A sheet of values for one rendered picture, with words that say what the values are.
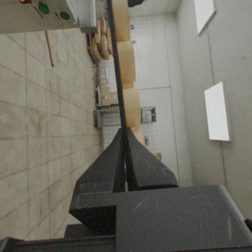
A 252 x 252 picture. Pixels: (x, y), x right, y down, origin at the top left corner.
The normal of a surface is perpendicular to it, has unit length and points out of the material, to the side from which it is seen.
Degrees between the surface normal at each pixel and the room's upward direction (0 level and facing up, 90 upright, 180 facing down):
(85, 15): 90
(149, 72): 90
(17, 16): 90
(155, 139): 90
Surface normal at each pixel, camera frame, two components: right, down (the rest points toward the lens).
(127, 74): 0.08, 0.80
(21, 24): 0.07, 0.99
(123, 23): 0.06, 0.65
